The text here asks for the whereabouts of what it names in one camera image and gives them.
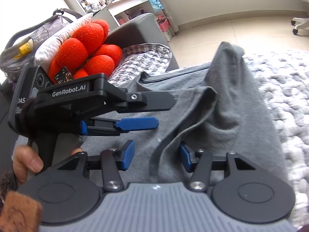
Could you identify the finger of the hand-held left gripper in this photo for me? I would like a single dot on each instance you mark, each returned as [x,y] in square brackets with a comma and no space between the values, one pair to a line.
[154,101]
[137,124]

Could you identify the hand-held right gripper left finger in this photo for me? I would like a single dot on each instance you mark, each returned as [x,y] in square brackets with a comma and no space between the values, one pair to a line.
[128,154]

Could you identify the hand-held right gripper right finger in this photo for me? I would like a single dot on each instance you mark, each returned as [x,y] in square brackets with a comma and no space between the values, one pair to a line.
[184,154]

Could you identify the grey t-shirt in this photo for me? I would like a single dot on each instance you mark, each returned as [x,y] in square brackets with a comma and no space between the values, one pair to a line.
[217,116]

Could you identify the person's left hand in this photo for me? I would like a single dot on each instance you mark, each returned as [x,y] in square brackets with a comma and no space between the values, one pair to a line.
[29,162]

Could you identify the red pumpkin cushion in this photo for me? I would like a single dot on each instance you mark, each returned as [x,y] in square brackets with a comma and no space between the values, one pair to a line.
[77,43]

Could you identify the white pillow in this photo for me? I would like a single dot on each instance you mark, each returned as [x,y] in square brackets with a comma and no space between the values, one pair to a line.
[45,48]

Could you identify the yellow clip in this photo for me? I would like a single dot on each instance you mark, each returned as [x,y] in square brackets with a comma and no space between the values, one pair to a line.
[24,48]

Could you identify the grey backpack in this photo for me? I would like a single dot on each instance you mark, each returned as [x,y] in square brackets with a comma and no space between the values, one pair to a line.
[14,53]

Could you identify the pink basket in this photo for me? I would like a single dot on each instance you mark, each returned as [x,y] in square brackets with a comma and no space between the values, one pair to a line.
[165,25]

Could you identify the dark grey sofa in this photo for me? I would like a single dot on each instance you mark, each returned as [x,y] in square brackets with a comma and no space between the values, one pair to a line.
[135,26]

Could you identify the white bookshelf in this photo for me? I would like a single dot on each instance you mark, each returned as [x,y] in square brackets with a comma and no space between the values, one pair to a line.
[125,4]

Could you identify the blue patterned bag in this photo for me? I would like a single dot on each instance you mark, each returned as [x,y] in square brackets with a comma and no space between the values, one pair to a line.
[154,0]

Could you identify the brown fuzzy cloth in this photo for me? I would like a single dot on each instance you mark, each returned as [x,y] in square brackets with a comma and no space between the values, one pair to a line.
[19,212]

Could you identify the grey checked quilted blanket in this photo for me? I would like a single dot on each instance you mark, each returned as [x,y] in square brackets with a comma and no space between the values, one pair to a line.
[289,89]

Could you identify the white office chair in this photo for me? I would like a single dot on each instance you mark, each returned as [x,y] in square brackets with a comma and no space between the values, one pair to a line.
[301,21]

